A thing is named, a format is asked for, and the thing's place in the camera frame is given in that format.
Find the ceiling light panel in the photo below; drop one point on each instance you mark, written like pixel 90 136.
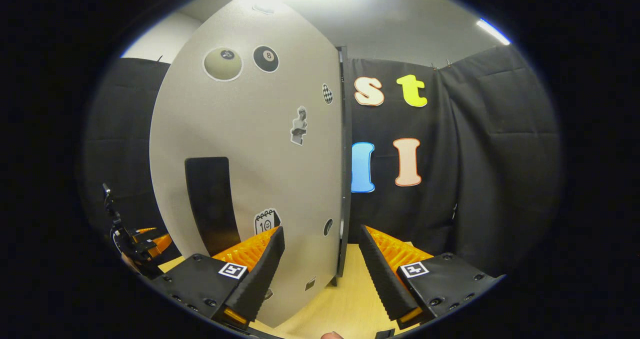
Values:
pixel 492 31

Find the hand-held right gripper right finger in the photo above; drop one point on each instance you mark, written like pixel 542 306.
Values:
pixel 382 279

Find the grey cabinet door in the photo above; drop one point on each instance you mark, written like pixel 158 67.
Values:
pixel 255 129

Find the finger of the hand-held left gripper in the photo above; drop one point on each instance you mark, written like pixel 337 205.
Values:
pixel 161 244
pixel 146 230

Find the black backdrop cloth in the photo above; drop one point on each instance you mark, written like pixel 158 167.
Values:
pixel 490 179

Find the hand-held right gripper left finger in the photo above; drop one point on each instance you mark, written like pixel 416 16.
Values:
pixel 260 274

